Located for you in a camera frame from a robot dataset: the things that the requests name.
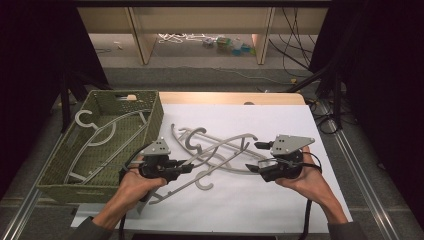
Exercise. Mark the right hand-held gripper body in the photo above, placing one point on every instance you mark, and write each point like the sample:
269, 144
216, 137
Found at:
290, 145

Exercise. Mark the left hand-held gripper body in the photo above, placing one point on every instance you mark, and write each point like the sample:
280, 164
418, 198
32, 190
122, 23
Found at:
156, 148

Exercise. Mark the green woven basket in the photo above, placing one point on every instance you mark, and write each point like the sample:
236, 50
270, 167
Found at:
140, 100

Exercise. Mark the person's right hand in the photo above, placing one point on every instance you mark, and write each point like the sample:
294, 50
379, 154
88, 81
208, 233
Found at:
311, 183

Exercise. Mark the person's left hand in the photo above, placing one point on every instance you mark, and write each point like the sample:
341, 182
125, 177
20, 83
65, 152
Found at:
136, 190

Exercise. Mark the white table sheet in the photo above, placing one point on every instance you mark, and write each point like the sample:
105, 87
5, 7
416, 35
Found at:
266, 206

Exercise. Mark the black metal stand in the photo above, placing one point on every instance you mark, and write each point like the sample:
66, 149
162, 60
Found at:
337, 100
65, 106

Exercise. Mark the colourful toy pile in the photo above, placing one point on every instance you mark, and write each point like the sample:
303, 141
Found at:
224, 45

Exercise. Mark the white paper scrap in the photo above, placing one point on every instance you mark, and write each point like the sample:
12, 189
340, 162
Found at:
118, 45

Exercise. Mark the black curtain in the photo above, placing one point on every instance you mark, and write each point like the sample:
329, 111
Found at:
30, 66
383, 83

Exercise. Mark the aluminium floor rail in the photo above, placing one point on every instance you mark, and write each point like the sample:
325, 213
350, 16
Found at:
366, 190
20, 213

